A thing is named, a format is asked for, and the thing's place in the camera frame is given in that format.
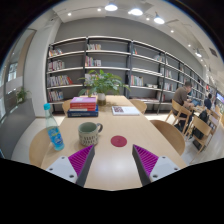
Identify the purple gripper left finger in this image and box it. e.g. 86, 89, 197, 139
47, 145, 95, 187

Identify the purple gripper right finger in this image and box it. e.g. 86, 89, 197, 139
132, 145, 179, 186

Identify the clear plastic water bottle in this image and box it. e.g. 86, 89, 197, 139
44, 103, 64, 151

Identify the grey-green ceramic mug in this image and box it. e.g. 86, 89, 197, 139
78, 122, 103, 146

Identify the wooden chair right near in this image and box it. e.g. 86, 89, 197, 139
151, 120, 185, 155

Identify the dark red round coaster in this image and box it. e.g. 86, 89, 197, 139
111, 135, 127, 147

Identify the dark blue bottom book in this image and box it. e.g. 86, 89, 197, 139
67, 105, 98, 118

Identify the wooden chair right foreground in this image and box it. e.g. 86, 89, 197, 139
185, 117, 211, 151

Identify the wooden chair far right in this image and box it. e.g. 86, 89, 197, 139
130, 99, 147, 114

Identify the red middle book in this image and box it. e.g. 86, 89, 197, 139
70, 103, 96, 111

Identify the wooden chair under man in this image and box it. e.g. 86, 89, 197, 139
167, 101, 192, 132

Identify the wooden chair far left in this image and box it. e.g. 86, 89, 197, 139
62, 99, 71, 116

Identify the white book with picture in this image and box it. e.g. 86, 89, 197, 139
112, 106, 140, 116

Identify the pink top book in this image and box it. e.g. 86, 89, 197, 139
70, 97, 96, 104

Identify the black backpack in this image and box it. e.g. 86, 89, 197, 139
193, 110, 209, 139

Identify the seated man brown shirt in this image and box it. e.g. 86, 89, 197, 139
172, 81, 194, 130

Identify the seated person in blue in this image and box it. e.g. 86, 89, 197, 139
204, 93, 212, 110

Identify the green potted plant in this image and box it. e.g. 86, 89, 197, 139
78, 69, 130, 106

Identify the small plant on ledge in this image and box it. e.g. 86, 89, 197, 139
16, 87, 30, 104

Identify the large grey bookshelf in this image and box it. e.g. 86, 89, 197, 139
46, 36, 206, 114

